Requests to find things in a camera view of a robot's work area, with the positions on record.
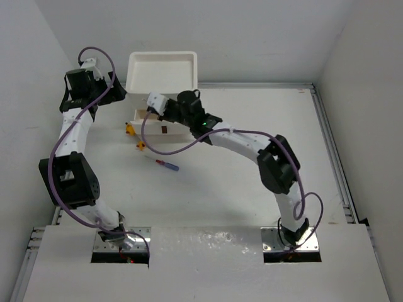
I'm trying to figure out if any white drawer container box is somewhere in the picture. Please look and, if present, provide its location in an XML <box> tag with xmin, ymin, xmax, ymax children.
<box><xmin>125</xmin><ymin>51</ymin><xmax>198</xmax><ymax>126</ymax></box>

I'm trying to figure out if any small blue red screwdriver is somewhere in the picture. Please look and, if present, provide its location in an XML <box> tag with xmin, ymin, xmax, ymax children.
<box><xmin>145</xmin><ymin>155</ymin><xmax>179</xmax><ymax>172</ymax></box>

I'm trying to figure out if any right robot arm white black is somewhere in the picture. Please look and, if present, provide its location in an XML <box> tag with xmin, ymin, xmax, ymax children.
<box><xmin>147</xmin><ymin>90</ymin><xmax>309</xmax><ymax>245</ymax></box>

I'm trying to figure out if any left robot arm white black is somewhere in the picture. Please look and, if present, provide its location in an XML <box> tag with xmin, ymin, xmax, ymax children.
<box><xmin>38</xmin><ymin>68</ymin><xmax>126</xmax><ymax>243</ymax></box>

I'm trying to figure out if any yellow small clamp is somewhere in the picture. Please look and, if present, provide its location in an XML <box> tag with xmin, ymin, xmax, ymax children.
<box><xmin>125</xmin><ymin>123</ymin><xmax>136</xmax><ymax>136</ymax></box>
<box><xmin>136</xmin><ymin>142</ymin><xmax>147</xmax><ymax>150</ymax></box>

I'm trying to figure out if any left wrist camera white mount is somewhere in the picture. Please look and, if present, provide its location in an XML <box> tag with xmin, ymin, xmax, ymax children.
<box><xmin>80</xmin><ymin>57</ymin><xmax>103</xmax><ymax>79</ymax></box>

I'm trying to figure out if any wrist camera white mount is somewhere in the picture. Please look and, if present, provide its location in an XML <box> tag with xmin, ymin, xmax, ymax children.
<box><xmin>80</xmin><ymin>57</ymin><xmax>103</xmax><ymax>79</ymax></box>
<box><xmin>147</xmin><ymin>92</ymin><xmax>169</xmax><ymax>116</ymax></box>

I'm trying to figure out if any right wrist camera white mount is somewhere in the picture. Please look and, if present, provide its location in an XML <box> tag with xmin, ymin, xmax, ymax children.
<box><xmin>147</xmin><ymin>92</ymin><xmax>169</xmax><ymax>116</ymax></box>

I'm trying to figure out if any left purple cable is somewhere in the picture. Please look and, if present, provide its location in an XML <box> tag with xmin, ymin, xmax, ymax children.
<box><xmin>47</xmin><ymin>47</ymin><xmax>150</xmax><ymax>255</ymax></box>

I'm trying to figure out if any purple cable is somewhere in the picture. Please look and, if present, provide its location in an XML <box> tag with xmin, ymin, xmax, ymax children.
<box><xmin>140</xmin><ymin>108</ymin><xmax>324</xmax><ymax>252</ymax></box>
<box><xmin>47</xmin><ymin>47</ymin><xmax>150</xmax><ymax>255</ymax></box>

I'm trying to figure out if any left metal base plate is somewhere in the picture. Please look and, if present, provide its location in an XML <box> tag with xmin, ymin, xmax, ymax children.
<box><xmin>93</xmin><ymin>226</ymin><xmax>151</xmax><ymax>254</ymax></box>

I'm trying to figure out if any metal base plate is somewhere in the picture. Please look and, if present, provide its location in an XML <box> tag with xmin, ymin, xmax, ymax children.
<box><xmin>260</xmin><ymin>226</ymin><xmax>320</xmax><ymax>253</ymax></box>
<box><xmin>93</xmin><ymin>226</ymin><xmax>151</xmax><ymax>254</ymax></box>

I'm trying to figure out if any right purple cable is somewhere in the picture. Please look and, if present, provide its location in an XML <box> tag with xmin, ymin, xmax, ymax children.
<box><xmin>140</xmin><ymin>108</ymin><xmax>324</xmax><ymax>252</ymax></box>

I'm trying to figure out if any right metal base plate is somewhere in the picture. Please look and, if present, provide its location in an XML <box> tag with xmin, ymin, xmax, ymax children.
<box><xmin>260</xmin><ymin>226</ymin><xmax>320</xmax><ymax>253</ymax></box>

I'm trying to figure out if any aluminium frame rail right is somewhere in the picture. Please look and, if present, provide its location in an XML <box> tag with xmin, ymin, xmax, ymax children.
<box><xmin>310</xmin><ymin>85</ymin><xmax>370</xmax><ymax>228</ymax></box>

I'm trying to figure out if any aluminium frame rail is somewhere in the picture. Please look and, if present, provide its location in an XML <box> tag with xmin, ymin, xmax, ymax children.
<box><xmin>9</xmin><ymin>206</ymin><xmax>63</xmax><ymax>301</ymax></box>
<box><xmin>310</xmin><ymin>85</ymin><xmax>370</xmax><ymax>228</ymax></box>

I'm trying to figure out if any aluminium frame rail left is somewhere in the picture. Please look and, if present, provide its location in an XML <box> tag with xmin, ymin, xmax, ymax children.
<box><xmin>9</xmin><ymin>206</ymin><xmax>63</xmax><ymax>301</ymax></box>

